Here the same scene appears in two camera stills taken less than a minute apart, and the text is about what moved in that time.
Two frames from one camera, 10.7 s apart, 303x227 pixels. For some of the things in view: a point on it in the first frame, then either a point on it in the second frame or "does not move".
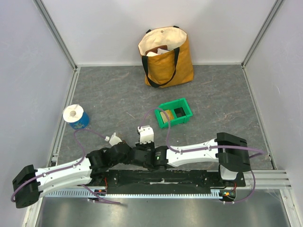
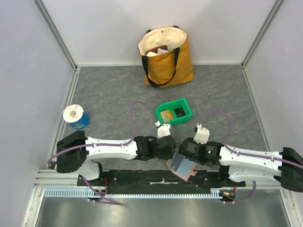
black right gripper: [138, 154] to [183, 148]
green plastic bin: [179, 111] does not move
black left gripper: [124, 161] to [169, 155]
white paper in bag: [159, 51] does not move
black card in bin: [179, 112] does not move
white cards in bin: [164, 117] does not move
